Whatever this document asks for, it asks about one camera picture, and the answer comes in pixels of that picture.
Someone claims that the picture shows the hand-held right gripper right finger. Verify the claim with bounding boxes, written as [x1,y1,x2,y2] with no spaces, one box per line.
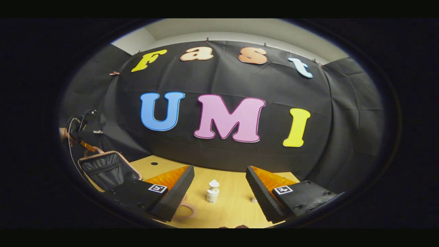
[246,166,346,223]

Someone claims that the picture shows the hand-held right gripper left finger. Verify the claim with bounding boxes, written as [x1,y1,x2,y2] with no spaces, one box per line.
[102,165,195,223]

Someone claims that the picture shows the pink suitcase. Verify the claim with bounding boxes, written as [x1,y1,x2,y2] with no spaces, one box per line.
[78,150,198,221]

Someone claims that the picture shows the white pump bottle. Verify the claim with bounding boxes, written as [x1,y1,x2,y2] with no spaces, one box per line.
[206,179,220,203]

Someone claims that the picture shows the black backdrop cloth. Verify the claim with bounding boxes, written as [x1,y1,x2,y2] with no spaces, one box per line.
[58,40,384,194]

